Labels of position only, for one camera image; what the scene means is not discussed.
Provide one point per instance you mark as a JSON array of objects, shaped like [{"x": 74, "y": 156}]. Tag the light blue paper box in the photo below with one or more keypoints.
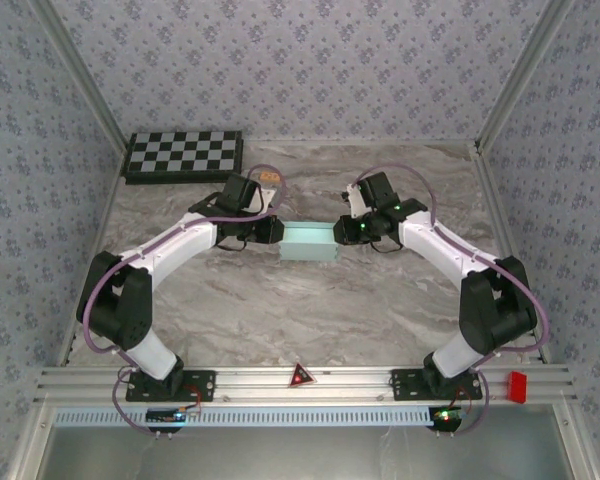
[{"x": 307, "y": 245}]

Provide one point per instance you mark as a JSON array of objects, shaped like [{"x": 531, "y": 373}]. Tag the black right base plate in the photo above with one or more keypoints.
[{"x": 405, "y": 385}]

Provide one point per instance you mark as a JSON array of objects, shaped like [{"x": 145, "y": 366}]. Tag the black grey chessboard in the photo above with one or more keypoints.
[{"x": 182, "y": 157}]

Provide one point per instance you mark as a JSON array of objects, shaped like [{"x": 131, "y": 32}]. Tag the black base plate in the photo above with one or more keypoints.
[
  {"x": 205, "y": 385},
  {"x": 405, "y": 385}
]

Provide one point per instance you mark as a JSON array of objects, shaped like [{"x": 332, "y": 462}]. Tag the red block on rail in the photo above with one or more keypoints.
[{"x": 518, "y": 386}]

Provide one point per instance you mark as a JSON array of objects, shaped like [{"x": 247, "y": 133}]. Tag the left circuit board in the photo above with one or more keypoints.
[{"x": 165, "y": 415}]

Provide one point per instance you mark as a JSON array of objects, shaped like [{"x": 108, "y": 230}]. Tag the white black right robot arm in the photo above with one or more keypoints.
[{"x": 495, "y": 310}]

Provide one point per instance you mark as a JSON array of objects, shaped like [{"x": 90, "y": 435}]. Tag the red black triangle sign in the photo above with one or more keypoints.
[{"x": 300, "y": 377}]

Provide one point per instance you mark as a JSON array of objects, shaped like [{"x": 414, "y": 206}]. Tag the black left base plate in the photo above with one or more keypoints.
[{"x": 205, "y": 385}]

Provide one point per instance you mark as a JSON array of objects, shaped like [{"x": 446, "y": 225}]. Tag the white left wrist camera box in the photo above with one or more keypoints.
[{"x": 260, "y": 200}]

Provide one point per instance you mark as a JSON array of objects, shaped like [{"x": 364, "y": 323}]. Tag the circuit board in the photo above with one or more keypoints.
[
  {"x": 447, "y": 417},
  {"x": 165, "y": 415}
]

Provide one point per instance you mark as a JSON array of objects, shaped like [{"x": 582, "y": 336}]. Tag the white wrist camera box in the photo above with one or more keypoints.
[
  {"x": 355, "y": 200},
  {"x": 260, "y": 200}
]

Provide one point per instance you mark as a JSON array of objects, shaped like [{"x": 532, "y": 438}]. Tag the aluminium mounting rail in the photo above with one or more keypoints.
[{"x": 260, "y": 385}]

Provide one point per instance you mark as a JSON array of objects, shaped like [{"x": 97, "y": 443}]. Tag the aluminium side rail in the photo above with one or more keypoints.
[
  {"x": 505, "y": 220},
  {"x": 97, "y": 240}
]

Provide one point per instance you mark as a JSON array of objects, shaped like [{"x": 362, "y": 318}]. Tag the right circuit board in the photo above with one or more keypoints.
[{"x": 447, "y": 417}]

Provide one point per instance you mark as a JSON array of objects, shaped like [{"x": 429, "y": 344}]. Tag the aluminium back rail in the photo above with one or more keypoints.
[{"x": 355, "y": 142}]

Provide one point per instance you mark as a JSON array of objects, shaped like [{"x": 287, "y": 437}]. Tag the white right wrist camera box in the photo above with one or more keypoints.
[{"x": 355, "y": 200}]

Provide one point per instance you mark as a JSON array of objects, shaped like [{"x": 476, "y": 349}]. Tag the aluminium frame post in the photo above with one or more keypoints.
[
  {"x": 521, "y": 75},
  {"x": 82, "y": 75}
]

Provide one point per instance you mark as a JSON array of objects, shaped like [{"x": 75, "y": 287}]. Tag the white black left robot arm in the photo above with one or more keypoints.
[{"x": 125, "y": 310}]

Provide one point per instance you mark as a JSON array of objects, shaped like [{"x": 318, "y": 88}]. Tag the small orange tag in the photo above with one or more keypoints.
[{"x": 270, "y": 176}]

